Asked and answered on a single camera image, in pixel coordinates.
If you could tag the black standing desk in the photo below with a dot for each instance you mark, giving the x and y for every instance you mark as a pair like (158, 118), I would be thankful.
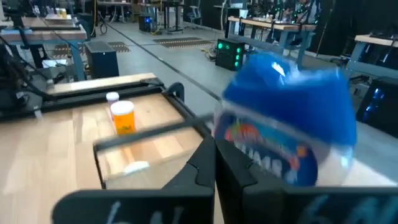
(174, 15)

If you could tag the blue-capped Tums bottle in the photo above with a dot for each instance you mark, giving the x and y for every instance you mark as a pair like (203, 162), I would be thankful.
(295, 99)

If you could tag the blue-lit black computer tower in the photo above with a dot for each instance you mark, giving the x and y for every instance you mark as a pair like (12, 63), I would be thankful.
(379, 105)

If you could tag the grey office chair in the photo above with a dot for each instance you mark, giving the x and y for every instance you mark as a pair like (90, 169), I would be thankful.
(195, 14)

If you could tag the orange pill bottle white cap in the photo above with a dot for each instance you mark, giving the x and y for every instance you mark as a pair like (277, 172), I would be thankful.
(124, 121)

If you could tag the wooden shelf black metal frame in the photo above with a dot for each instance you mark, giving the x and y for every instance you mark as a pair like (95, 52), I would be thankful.
(149, 132)

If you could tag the wooden table blue legs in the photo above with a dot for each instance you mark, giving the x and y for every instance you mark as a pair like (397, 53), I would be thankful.
(270, 26)
(373, 40)
(43, 34)

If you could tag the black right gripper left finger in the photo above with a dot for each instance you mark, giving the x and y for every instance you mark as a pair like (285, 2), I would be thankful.
(186, 205)

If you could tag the small pale pink bottle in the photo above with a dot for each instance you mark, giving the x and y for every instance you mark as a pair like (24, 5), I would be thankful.
(112, 97)

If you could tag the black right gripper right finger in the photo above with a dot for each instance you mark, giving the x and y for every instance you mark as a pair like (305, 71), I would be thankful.
(248, 199)

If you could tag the dark computer tower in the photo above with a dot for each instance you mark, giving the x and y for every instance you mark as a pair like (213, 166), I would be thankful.
(101, 60)

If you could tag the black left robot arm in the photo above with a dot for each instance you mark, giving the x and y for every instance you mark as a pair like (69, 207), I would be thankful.
(12, 77)

